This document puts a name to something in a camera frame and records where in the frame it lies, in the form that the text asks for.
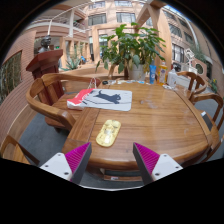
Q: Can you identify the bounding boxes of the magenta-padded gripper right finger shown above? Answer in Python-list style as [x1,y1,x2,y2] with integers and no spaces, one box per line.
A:
[132,142,184,185]

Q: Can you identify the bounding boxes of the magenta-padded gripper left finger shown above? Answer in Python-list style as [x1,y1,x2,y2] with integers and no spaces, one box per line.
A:
[39,142,93,185]

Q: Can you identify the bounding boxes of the yellow computer mouse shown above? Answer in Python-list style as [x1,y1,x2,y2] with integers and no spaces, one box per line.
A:
[95,119,122,148]

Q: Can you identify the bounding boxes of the grey cat-print mouse pad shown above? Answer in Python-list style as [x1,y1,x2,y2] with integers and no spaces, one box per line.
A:
[71,88,133,112]

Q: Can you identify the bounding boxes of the wooden armchair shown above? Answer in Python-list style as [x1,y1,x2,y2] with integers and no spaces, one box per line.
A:
[25,72,102,132]
[0,134,40,166]
[189,92,224,161]
[107,62,132,81]
[176,70,208,99]

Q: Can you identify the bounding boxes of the black rectangular device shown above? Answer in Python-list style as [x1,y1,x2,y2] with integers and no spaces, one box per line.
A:
[200,111,214,132]

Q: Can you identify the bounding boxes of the red paper bag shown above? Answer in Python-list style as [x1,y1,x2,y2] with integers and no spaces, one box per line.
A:
[66,77,98,110]

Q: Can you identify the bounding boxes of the clear white pump bottle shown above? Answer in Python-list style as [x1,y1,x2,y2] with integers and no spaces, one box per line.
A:
[167,68,178,88]

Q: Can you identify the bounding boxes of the yellow bottle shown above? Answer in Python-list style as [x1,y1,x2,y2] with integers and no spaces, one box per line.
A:
[157,61,169,86]

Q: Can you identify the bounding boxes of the blue tube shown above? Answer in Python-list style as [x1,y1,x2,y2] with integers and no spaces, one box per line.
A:
[149,64,157,85]

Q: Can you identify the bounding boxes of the spiky green agave plant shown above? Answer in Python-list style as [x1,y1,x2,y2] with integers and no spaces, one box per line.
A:
[60,54,83,72]

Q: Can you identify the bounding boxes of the white sculpture on plinth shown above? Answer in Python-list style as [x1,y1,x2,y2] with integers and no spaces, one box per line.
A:
[178,48,198,88]

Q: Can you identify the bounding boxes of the dark bronze bust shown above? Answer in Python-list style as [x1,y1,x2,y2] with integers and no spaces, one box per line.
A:
[37,34,53,54]

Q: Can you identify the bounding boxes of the green plant in white pot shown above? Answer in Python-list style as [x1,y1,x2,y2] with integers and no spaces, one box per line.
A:
[95,22,167,81]

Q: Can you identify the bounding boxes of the dark red wooden pedestal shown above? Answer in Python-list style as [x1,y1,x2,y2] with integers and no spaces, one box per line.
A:
[25,49,65,98]

